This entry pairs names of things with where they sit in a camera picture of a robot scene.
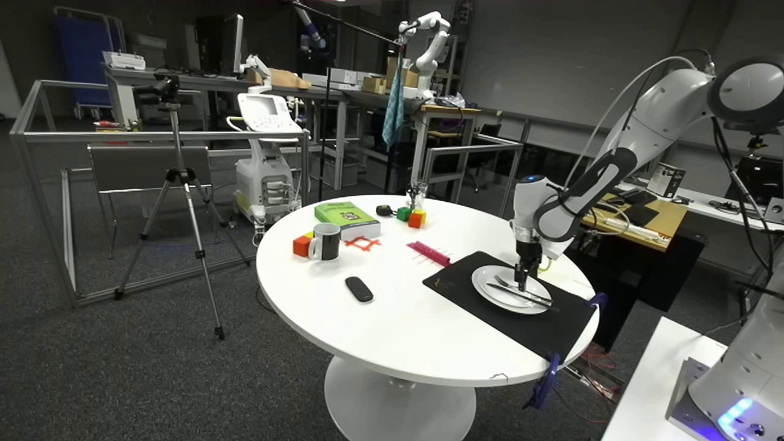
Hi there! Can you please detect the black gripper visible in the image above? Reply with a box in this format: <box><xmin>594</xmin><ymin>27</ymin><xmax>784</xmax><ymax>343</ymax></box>
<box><xmin>512</xmin><ymin>231</ymin><xmax>544</xmax><ymax>289</ymax></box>

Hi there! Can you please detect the silver metal fork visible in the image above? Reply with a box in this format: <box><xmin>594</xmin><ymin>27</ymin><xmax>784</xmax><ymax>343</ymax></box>
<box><xmin>493</xmin><ymin>273</ymin><xmax>542</xmax><ymax>299</ymax></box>

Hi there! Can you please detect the white round plate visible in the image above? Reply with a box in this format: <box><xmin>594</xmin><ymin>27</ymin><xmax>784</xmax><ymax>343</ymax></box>
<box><xmin>471</xmin><ymin>263</ymin><xmax>555</xmax><ymax>319</ymax></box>

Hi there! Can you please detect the silver table knife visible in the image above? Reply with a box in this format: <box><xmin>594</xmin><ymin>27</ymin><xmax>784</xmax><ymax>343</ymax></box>
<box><xmin>484</xmin><ymin>280</ymin><xmax>553</xmax><ymax>311</ymax></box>

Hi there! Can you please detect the black placemat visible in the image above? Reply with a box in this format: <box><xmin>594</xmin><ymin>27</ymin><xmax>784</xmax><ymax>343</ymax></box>
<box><xmin>420</xmin><ymin>251</ymin><xmax>604</xmax><ymax>365</ymax></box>

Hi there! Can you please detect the red plastic comb strip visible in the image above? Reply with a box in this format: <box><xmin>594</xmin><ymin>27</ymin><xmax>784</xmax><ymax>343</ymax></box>
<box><xmin>407</xmin><ymin>241</ymin><xmax>452</xmax><ymax>269</ymax></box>

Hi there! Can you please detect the clear glass cup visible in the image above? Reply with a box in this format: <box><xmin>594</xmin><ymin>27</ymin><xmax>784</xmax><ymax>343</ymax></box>
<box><xmin>403</xmin><ymin>181</ymin><xmax>430</xmax><ymax>213</ymax></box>

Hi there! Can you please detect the wooden desk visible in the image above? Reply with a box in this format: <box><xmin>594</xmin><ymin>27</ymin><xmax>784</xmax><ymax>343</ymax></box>
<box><xmin>542</xmin><ymin>186</ymin><xmax>693</xmax><ymax>255</ymax></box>

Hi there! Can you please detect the white round table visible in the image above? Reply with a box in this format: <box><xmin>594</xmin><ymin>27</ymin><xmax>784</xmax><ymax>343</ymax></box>
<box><xmin>254</xmin><ymin>192</ymin><xmax>602</xmax><ymax>441</ymax></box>

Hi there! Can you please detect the small black oval remote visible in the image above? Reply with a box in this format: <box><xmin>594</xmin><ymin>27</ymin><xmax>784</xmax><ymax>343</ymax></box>
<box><xmin>342</xmin><ymin>274</ymin><xmax>376</xmax><ymax>307</ymax></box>

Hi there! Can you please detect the green white book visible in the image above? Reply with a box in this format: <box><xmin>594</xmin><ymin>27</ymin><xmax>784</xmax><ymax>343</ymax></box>
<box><xmin>310</xmin><ymin>199</ymin><xmax>384</xmax><ymax>246</ymax></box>

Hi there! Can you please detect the black mug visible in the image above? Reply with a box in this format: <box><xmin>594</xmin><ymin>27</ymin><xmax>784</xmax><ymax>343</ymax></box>
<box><xmin>309</xmin><ymin>221</ymin><xmax>344</xmax><ymax>263</ymax></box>

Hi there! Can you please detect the teal hanging cloth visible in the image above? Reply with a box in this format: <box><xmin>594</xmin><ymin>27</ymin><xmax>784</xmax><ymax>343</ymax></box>
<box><xmin>379</xmin><ymin>67</ymin><xmax>408</xmax><ymax>153</ymax></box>

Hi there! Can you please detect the white equipment cart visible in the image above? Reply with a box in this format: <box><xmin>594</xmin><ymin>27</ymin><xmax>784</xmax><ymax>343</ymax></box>
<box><xmin>224</xmin><ymin>92</ymin><xmax>305</xmax><ymax>241</ymax></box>

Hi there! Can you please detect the grey metal frame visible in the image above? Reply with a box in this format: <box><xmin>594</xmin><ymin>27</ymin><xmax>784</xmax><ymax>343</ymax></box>
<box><xmin>408</xmin><ymin>117</ymin><xmax>528</xmax><ymax>215</ymax></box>
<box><xmin>7</xmin><ymin>76</ymin><xmax>314</xmax><ymax>307</ymax></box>

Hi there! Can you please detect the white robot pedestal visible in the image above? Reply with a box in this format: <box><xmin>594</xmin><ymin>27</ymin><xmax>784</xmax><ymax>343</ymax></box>
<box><xmin>598</xmin><ymin>313</ymin><xmax>731</xmax><ymax>441</ymax></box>

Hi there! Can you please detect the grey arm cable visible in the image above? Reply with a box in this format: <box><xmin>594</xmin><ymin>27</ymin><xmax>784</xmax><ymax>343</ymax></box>
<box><xmin>566</xmin><ymin>52</ymin><xmax>716</xmax><ymax>192</ymax></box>

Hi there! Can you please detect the camera tripod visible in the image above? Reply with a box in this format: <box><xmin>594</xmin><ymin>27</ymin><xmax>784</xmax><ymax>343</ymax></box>
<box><xmin>112</xmin><ymin>72</ymin><xmax>251</xmax><ymax>343</ymax></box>

